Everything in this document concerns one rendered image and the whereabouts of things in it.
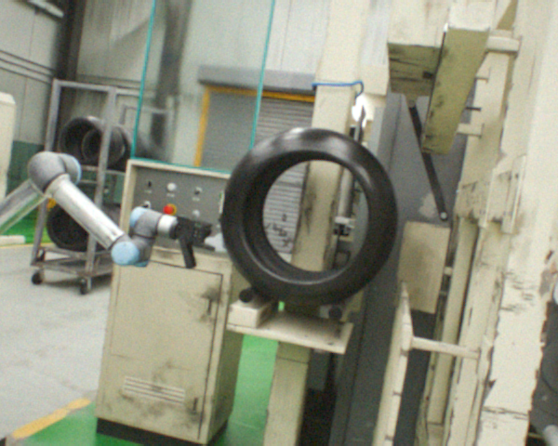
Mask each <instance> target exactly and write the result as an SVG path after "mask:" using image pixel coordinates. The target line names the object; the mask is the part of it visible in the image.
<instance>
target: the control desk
mask: <svg viewBox="0 0 558 446"><path fill-rule="evenodd" d="M229 177H230V174H223V173H218V172H211V171H205V170H198V169H191V168H186V167H179V166H174V165H167V164H156V163H150V162H143V161H138V160H128V165H127V171H126V185H125V192H124V199H123V205H122V213H121V219H120V226H119V228H120V229H121V230H122V231H123V232H124V233H125V234H126V235H128V236H129V237H130V238H131V239H133V235H134V232H135V229H134V228H132V227H131V226H130V224H129V222H130V220H129V219H130V216H131V214H132V212H133V211H134V210H135V209H136V208H139V207H140V208H144V209H150V210H151V211H154V212H157V213H160V214H163V215H167V216H172V217H175V218H177V216H180V215H182V216H185V217H187V218H191V219H196V220H202V221H205V222H207V223H212V224H213V227H212V229H213V230H212V233H211V235H209V236H208V237H210V238H211V237H216V236H217V235H218V234H219V233H220V234H221V233H222V232H221V225H220V212H219V210H220V205H221V199H222V193H224V190H225V187H226V184H227V181H228V179H229ZM193 254H194V258H195V261H196V267H195V268H192V269H186V268H185V265H184V260H183V256H182V252H181V248H180V244H179V238H178V239H177V240H172V239H167V238H164V237H161V236H158V235H156V238H155V242H154V246H153V253H152V258H151V260H150V263H149V266H148V267H147V268H137V267H133V266H128V267H122V266H118V265H117V264H115V263H114V270H113V282H112V289H111V296H110V303H109V309H108V317H107V323H106V330H105V336H104V344H103V351H102V357H101V364H100V377H99V383H98V390H97V397H96V404H95V411H94V415H95V416H97V417H98V418H97V424H96V431H95V433H98V434H102V435H106V436H110V437H114V438H117V439H123V440H125V441H127V442H131V443H135V444H138V445H141V446H214V444H215V443H216V442H217V440H218V439H219V437H220V436H221V435H222V434H223V432H224V431H225V430H226V428H227V424H228V417H229V416H230V414H231V413H232V412H233V401H234V395H235V389H236V383H237V376H238V371H239V364H240V359H241V352H242V345H243V340H244V334H242V333H237V332H234V331H229V330H227V325H228V324H229V323H228V319H229V313H230V306H231V305H232V304H233V303H235V302H237V301H238V300H240V299H239V293H240V292H241V291H242V290H243V289H245V288H247V287H248V286H250V285H251V284H250V283H249V282H248V281H247V280H246V279H245V278H244V277H243V276H242V275H241V274H240V272H239V271H238V270H237V268H236V267H235V266H234V264H233V262H232V261H231V259H230V257H229V255H228V254H222V253H217V252H212V251H207V250H204V249H201V247H195V246H193Z"/></svg>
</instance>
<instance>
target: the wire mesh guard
mask: <svg viewBox="0 0 558 446"><path fill-rule="evenodd" d="M400 288H401V295H400V301H399V307H395V312H394V318H393V324H392V335H391V341H390V346H389V352H388V358H387V363H386V369H385V375H384V379H383V385H382V390H381V396H380V402H379V412H378V418H377V423H376V429H375V435H374V436H373V440H372V446H392V443H393V437H394V431H395V427H396V421H397V415H398V410H399V404H400V399H401V393H402V388H403V383H404V377H405V367H406V361H407V356H408V350H409V345H410V338H411V335H412V328H411V320H410V312H409V305H408V296H407V289H406V281H404V280H401V282H400ZM401 338H402V342H401Z"/></svg>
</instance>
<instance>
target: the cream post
mask: <svg viewBox="0 0 558 446"><path fill-rule="evenodd" d="M369 7H370V0H331V3H330V9H329V15H328V21H327V26H326V33H325V43H324V50H323V56H322V62H321V68H320V71H319V72H320V73H319V81H318V82H319V83H351V82H355V81H358V75H359V70H360V64H361V58H362V52H363V46H364V40H365V29H366V24H367V18H368V12H369ZM356 87H357V85H351V86H324V85H318V86H317V89H316V91H317V92H316V98H315V103H314V110H313V116H312V127H319V128H325V129H329V130H333V131H337V132H340V133H342V134H344V135H347V136H348V135H349V134H350V128H351V122H352V111H353V104H354V99H355V93H356ZM343 169H344V167H343V166H341V165H339V164H334V163H330V162H325V161H311V162H306V164H305V171H304V177H303V182H302V189H301V195H300V201H299V213H298V219H297V224H296V230H295V236H294V242H293V249H292V255H291V261H290V264H292V265H294V266H296V267H298V268H301V269H306V270H312V271H325V270H327V264H328V258H329V252H330V246H331V245H332V240H333V233H334V228H335V222H336V216H337V210H338V204H339V194H340V188H341V180H342V175H343ZM283 309H285V310H290V311H295V312H299V314H304V315H309V316H314V317H320V309H321V306H318V307H302V306H295V305H290V304H287V303H284V308H283ZM313 352H314V348H310V347H305V346H301V345H297V344H292V343H287V342H283V341H278V345H277V350H276V357H275V363H274V366H273V367H274V369H273V375H272V386H271V393H270V402H269V406H268V412H267V417H266V422H264V428H263V434H262V441H261V446H299V438H300V432H301V427H302V421H303V415H304V409H305V403H306V396H307V390H308V385H309V380H310V374H311V368H312V357H313Z"/></svg>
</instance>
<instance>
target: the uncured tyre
mask: <svg viewBox="0 0 558 446"><path fill-rule="evenodd" d="M311 161H325V162H330V163H334V164H339V165H341V166H343V167H345V168H347V169H348V170H349V171H350V172H351V173H352V174H353V175H354V177H355V178H356V179H357V181H358V182H359V184H360V187H361V189H362V191H363V193H364V195H365V200H366V204H367V209H368V226H367V232H366V236H365V240H364V243H363V245H362V248H361V250H360V251H359V253H358V255H357V256H356V257H355V258H354V259H353V260H351V261H350V262H348V263H347V264H345V265H343V266H341V267H339V268H336V269H331V270H325V271H312V270H306V269H301V268H298V267H296V266H294V265H292V264H290V263H289V262H287V261H286V260H284V259H283V258H282V257H281V256H280V255H279V254H278V253H277V252H276V251H275V249H274V248H273V246H272V244H271V243H270V241H269V239H268V237H267V234H266V231H265V228H264V223H263V209H264V204H265V201H266V198H267V195H268V193H269V191H270V189H271V188H272V185H273V184H274V183H275V181H276V180H277V179H278V178H279V177H280V176H281V175H282V174H283V173H284V172H285V171H287V170H288V169H290V168H292V167H293V166H296V165H298V164H302V163H306V162H311ZM223 194H224V200H223V206H222V211H221V213H220V225H221V232H222V237H223V241H224V243H225V247H226V250H227V253H228V255H229V257H230V259H231V261H232V262H233V264H234V266H235V267H236V268H237V270H238V271H239V272H240V274H241V275H242V276H243V277H244V278H245V279H246V280H247V281H248V282H249V283H250V284H251V285H252V286H253V287H255V288H256V289H257V290H259V291H260V292H262V293H263V294H265V295H266V296H268V297H271V298H273V299H275V300H278V301H281V302H284V303H287V304H290V305H295V306H302V307H318V306H324V305H329V304H333V303H338V302H339V301H342V300H345V299H347V298H349V297H351V296H353V295H355V294H357V293H359V292H360V291H361V290H363V289H364V288H365V287H367V286H368V285H369V284H370V283H371V282H372V281H373V280H374V279H375V278H376V277H377V276H378V275H379V273H380V272H381V270H382V269H383V267H384V266H385V264H386V263H387V261H388V259H389V257H390V255H391V253H392V248H393V246H394V242H395V239H396V234H397V229H398V206H397V200H396V196H395V192H394V189H393V186H392V182H391V180H390V177H389V175H388V174H387V172H386V170H385V168H384V167H383V165H382V164H381V163H380V161H379V160H378V158H377V157H376V156H375V155H374V154H373V153H372V152H371V151H370V150H369V149H368V148H366V147H365V146H364V145H363V144H361V143H360V142H358V141H357V140H355V139H353V138H351V137H349V136H347V135H344V134H342V133H340V132H337V131H333V130H329V129H325V128H319V127H300V128H294V129H289V130H286V131H283V132H280V133H277V134H275V135H273V136H269V137H267V138H265V139H263V140H262V141H261V142H260V143H258V144H257V145H255V146H254V147H253V148H252V149H251V150H249V151H248V152H247V153H246V154H245V155H244V157H243V158H242V159H241V160H240V161H239V163H238V164H237V165H236V167H235V168H234V169H233V171H232V173H231V175H230V177H229V179H228V181H227V184H226V187H225V190H224V193H223Z"/></svg>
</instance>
